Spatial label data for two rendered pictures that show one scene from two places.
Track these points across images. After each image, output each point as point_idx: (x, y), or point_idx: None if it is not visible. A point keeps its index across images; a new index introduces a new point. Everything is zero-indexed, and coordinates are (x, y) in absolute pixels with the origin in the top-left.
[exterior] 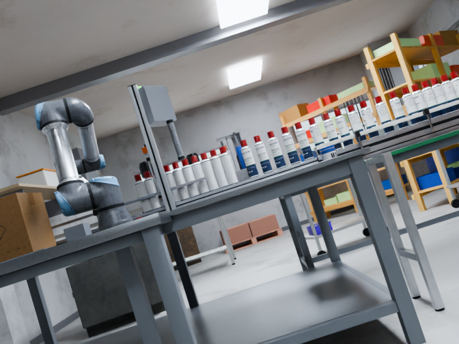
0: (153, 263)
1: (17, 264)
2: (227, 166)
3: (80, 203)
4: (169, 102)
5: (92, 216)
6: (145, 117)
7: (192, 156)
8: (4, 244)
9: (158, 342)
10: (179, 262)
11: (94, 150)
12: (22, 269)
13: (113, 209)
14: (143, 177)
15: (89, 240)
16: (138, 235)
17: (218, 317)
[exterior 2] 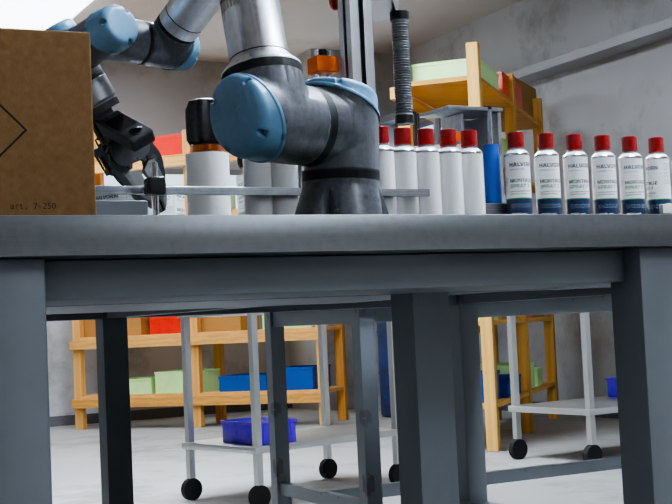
0: (649, 346)
1: (332, 233)
2: (478, 183)
3: (308, 132)
4: None
5: (121, 193)
6: None
7: (405, 128)
8: (7, 177)
9: None
10: (115, 411)
11: (216, 9)
12: (301, 256)
13: (371, 183)
14: (198, 140)
15: (532, 230)
16: (611, 261)
17: None
